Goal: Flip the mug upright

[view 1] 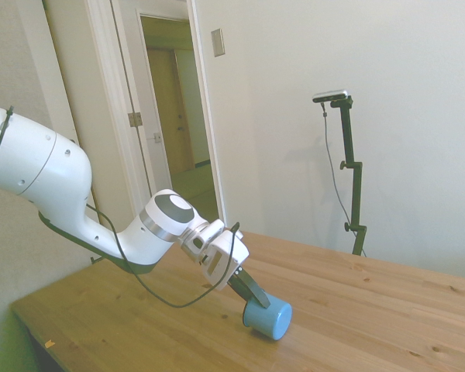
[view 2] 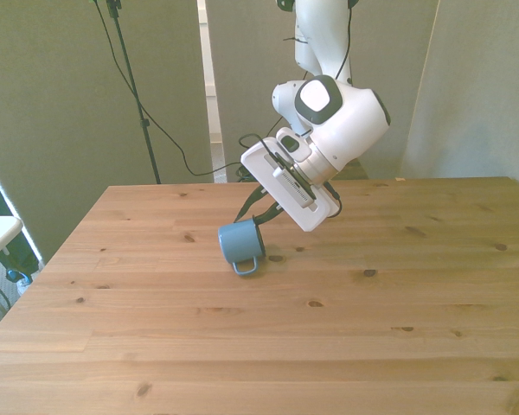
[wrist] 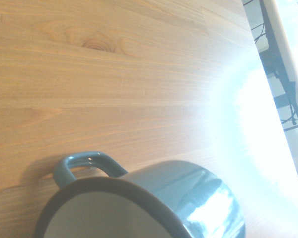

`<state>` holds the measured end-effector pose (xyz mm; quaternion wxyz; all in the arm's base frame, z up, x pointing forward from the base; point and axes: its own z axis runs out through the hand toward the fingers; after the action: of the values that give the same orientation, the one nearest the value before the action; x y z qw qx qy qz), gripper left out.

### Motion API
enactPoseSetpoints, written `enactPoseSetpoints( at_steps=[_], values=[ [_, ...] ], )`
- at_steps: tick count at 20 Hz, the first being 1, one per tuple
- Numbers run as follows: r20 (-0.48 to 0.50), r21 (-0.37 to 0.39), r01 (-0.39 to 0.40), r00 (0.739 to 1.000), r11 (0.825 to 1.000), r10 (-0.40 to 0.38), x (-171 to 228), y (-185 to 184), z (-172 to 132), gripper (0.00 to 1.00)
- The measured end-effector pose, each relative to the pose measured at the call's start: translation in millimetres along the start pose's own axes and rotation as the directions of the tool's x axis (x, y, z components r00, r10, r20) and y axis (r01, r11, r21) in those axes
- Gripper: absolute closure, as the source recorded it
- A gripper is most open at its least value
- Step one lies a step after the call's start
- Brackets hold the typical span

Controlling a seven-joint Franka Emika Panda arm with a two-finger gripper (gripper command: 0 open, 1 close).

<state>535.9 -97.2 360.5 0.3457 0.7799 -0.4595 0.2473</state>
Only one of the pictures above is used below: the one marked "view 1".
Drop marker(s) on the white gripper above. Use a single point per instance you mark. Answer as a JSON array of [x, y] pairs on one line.
[[235, 250]]

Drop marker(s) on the blue enamel mug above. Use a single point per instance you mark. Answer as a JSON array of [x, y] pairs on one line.
[[271, 321]]

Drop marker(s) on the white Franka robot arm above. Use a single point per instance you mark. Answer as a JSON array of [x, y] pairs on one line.
[[42, 162]]

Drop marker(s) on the white open door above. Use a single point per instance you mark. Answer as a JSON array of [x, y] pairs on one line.
[[147, 162]]

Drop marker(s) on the metal door latch plate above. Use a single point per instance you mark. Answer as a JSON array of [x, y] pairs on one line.
[[157, 138]]

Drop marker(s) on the brown wooden door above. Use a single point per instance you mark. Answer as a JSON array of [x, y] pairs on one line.
[[170, 128]]

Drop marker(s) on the metal door hinge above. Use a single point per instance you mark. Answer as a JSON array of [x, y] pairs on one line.
[[135, 119]]

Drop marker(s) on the orange tape scrap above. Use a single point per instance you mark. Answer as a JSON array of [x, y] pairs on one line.
[[49, 343]]

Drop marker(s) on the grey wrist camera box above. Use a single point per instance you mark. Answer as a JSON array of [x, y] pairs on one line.
[[215, 268]]

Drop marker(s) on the black articulated camera stand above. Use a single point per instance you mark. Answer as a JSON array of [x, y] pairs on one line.
[[357, 193]]

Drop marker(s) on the white door frame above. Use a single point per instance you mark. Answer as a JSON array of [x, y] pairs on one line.
[[207, 116]]

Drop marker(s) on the silver stereo camera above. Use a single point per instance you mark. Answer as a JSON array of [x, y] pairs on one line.
[[329, 95]]

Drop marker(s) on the grey wall switch plate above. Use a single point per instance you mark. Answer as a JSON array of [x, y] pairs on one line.
[[218, 42]]

